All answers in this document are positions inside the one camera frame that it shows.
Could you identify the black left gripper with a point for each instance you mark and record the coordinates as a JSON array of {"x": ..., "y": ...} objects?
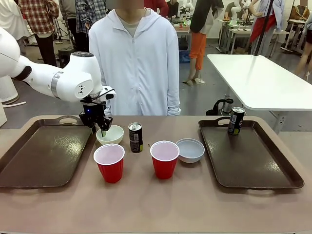
[{"x": 91, "y": 114}]

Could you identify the pale green bowl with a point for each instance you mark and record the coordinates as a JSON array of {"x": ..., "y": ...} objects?
[{"x": 112, "y": 135}]

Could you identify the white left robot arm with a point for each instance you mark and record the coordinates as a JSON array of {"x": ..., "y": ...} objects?
[{"x": 70, "y": 78}]

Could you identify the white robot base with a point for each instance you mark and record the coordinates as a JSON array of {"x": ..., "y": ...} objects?
[{"x": 7, "y": 90}]

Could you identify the red plastic cup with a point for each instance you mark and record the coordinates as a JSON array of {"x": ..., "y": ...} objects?
[
  {"x": 164, "y": 159},
  {"x": 109, "y": 162}
]

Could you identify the black drink can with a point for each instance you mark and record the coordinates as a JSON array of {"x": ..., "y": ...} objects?
[
  {"x": 235, "y": 122},
  {"x": 135, "y": 139}
]

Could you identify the brown plastic tray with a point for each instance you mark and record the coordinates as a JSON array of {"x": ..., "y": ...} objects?
[
  {"x": 41, "y": 153},
  {"x": 248, "y": 156}
]

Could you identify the person in white hoodie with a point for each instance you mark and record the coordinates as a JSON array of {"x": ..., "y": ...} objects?
[{"x": 136, "y": 65}]

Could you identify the pale blue bowl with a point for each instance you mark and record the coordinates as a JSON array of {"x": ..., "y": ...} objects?
[{"x": 190, "y": 151}]

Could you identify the person in plaid shirt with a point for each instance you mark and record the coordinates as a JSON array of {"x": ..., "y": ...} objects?
[{"x": 40, "y": 22}]

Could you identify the black bag with bottle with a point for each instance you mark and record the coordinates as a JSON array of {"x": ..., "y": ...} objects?
[{"x": 219, "y": 107}]

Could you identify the person in orange pants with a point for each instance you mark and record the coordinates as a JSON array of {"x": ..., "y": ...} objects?
[{"x": 200, "y": 36}]

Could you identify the white folding table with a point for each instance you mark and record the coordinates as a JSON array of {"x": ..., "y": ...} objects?
[{"x": 260, "y": 78}]

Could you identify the white background workbench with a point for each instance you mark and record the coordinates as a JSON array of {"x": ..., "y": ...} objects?
[{"x": 246, "y": 34}]

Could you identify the black pole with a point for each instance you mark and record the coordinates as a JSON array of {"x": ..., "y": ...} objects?
[{"x": 264, "y": 26}]

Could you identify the person in red apron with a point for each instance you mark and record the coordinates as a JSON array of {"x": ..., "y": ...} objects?
[{"x": 265, "y": 22}]

